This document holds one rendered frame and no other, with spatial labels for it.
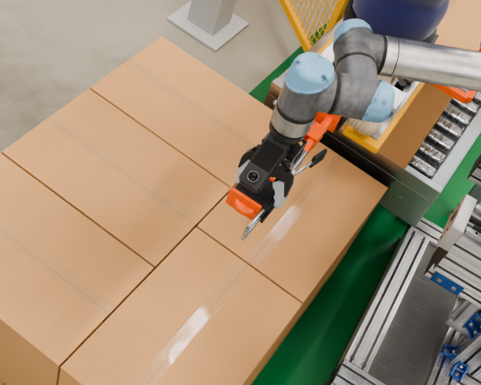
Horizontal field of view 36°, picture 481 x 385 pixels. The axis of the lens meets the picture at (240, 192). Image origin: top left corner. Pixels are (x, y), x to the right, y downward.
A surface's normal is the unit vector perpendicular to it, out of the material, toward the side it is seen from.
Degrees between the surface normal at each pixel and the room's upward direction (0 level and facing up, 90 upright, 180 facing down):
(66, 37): 0
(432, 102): 83
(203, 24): 90
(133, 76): 0
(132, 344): 0
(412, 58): 46
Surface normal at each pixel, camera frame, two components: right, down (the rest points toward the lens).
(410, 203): -0.55, 0.57
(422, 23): 0.31, 0.70
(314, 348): 0.24, -0.59
